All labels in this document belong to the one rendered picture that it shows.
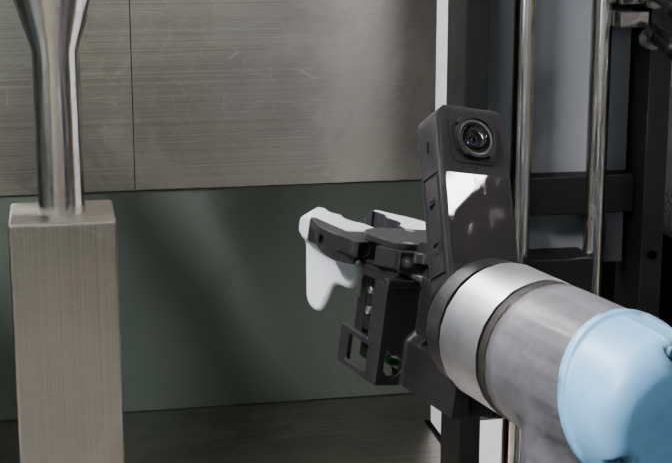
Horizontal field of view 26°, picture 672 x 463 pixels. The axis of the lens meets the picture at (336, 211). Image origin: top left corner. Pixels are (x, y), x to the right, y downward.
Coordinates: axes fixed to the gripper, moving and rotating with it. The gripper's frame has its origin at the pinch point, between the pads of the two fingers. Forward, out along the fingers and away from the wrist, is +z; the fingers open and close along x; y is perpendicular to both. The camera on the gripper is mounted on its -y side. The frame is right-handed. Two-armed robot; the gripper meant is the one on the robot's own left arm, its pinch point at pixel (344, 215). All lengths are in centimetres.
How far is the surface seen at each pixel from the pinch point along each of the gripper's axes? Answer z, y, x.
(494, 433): 21.1, 22.8, 27.7
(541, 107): 9.8, -7.3, 20.2
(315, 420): 48, 31, 23
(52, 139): 36.4, 1.3, -10.2
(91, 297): 33.4, 14.2, -6.4
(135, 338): 58, 25, 6
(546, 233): 9.6, 2.4, 22.2
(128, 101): 58, 0, 3
